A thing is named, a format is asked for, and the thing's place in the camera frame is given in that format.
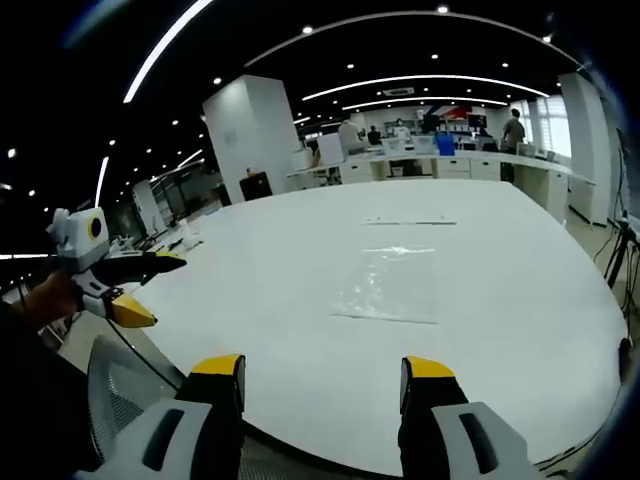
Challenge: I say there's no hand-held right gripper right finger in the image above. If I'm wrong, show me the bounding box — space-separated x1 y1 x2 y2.
397 355 546 480

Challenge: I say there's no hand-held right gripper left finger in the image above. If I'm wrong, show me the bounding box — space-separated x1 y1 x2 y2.
74 353 247 480

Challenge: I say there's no clear resealable plastic bag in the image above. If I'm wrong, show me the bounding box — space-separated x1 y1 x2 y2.
329 242 441 325

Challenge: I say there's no white crumpled plastic bag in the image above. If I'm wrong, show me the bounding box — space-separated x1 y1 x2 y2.
177 219 205 249

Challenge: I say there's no person's left hand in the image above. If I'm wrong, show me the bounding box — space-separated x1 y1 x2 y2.
22 272 84 331

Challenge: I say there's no grey mesh office chair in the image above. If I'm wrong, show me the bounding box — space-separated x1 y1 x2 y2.
87 327 184 466

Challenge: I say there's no dark brown cabinet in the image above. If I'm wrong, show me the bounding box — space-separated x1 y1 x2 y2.
238 171 274 202

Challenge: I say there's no white square pillar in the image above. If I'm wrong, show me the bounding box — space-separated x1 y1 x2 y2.
201 74 301 204

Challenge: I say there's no white box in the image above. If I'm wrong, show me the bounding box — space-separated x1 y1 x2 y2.
316 134 346 165

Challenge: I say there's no long white counter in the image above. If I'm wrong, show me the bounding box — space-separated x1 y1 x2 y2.
285 147 596 224

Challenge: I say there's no black tripod stand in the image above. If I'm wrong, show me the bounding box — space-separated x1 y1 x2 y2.
602 214 640 321

